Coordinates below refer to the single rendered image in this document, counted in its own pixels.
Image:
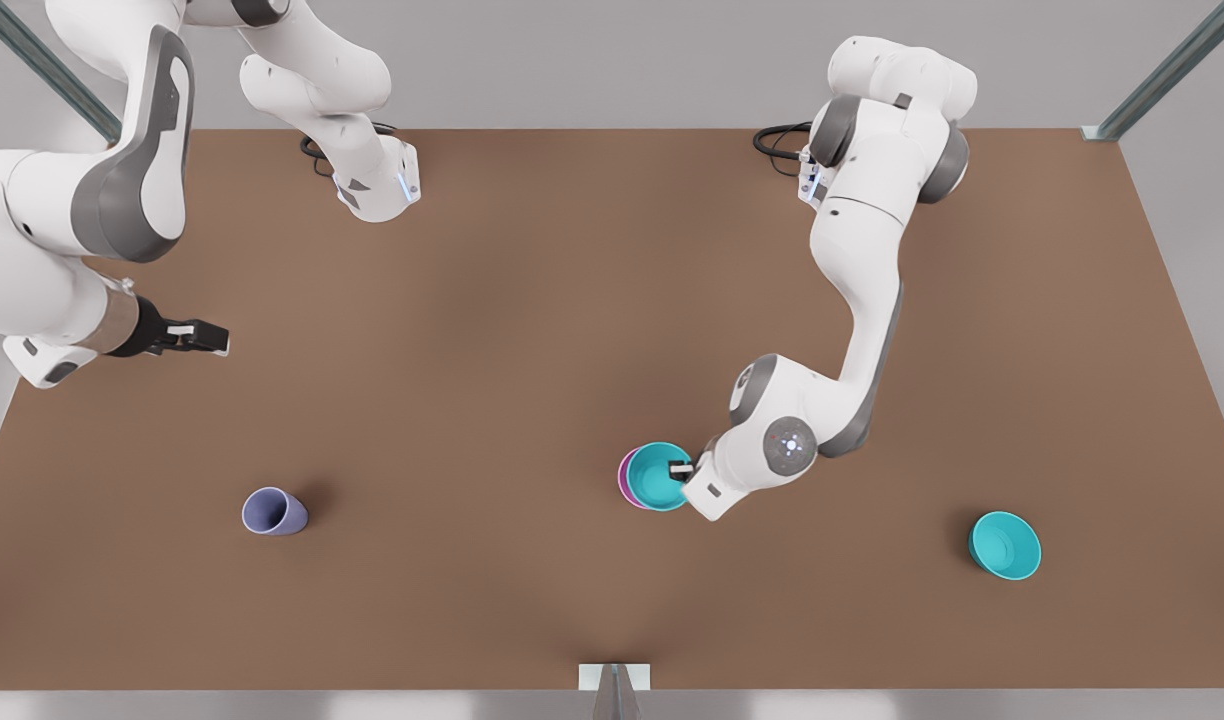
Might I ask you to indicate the silver frame post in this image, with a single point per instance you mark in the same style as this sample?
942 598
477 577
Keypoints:
52 70
1167 70
614 690

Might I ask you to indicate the teal blue bowl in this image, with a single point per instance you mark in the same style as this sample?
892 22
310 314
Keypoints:
1007 545
652 478

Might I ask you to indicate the lavender purple cup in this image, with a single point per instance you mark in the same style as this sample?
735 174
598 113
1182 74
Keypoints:
272 511

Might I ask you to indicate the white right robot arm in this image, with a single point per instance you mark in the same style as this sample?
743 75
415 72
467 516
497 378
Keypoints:
132 180

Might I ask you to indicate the pink bowl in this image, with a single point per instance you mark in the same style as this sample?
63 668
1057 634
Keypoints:
624 478

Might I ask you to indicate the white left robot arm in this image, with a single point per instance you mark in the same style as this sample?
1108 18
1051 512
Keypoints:
862 300

